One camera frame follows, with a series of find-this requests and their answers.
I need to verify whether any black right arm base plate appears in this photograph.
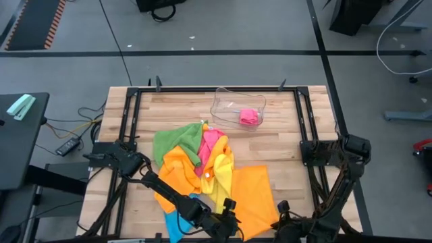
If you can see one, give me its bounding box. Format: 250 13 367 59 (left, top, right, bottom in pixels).
300 140 362 167

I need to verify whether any black mat with orange edge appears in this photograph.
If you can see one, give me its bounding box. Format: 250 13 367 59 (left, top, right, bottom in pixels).
5 0 68 51

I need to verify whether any mint green stapler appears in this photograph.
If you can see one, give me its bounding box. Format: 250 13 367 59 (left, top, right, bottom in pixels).
6 94 36 122

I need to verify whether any grey desk leg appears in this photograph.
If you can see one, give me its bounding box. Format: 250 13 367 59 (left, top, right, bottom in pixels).
369 0 432 32

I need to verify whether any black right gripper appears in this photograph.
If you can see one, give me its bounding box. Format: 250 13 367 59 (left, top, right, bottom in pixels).
271 200 317 243

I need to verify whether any white floor cable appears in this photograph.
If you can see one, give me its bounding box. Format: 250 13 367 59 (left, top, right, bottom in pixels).
375 0 432 76

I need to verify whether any clear plastic bin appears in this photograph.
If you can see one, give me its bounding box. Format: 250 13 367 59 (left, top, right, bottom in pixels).
210 86 267 132

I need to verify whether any yellow cable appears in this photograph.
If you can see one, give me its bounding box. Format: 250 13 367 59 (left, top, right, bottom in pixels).
45 118 103 140

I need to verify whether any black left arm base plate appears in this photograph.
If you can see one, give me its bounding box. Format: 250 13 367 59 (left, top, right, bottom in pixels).
83 140 138 169

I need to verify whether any black desk crossbeam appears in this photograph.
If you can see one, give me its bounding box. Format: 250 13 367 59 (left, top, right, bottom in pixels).
26 164 88 196

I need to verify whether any pink microfiber towel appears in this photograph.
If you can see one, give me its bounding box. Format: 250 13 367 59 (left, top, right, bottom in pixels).
194 130 226 177
239 108 260 126

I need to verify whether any green microfiber towel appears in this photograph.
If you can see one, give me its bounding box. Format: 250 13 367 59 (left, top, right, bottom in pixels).
153 121 205 168

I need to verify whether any blue microfiber towel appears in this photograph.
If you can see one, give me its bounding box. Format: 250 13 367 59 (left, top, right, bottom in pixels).
164 194 203 243

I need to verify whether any coiled black cable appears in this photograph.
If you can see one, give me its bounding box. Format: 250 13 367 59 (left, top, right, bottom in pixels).
150 3 177 23

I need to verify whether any yellow microfiber towel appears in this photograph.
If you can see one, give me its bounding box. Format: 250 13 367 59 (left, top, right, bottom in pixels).
201 153 236 215

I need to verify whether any black side table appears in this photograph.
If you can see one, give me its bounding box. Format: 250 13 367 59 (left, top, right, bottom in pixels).
0 92 50 192

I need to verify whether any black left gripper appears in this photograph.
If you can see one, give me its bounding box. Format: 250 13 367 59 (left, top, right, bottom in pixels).
198 198 242 242

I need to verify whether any black power adapter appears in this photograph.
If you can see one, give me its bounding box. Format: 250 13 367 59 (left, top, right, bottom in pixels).
55 136 82 157

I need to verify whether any grey desk foot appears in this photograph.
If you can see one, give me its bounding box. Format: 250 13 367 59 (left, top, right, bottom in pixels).
383 109 432 122

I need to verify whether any black equipment box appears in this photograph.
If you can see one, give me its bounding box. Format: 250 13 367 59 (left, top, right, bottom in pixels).
136 0 188 14

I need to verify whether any red cart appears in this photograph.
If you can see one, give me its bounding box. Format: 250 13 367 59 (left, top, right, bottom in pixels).
412 138 432 197

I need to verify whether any black cabinet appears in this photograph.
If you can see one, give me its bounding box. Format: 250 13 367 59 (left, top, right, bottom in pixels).
329 0 387 37

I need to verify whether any black power cable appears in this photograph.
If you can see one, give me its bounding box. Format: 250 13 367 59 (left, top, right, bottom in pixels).
35 100 108 156

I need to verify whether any black aluminium table frame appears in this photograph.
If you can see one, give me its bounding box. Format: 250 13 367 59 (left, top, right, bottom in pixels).
80 86 364 243

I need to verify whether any thin black floor cable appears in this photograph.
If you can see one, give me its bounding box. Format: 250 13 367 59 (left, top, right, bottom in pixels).
99 0 133 87

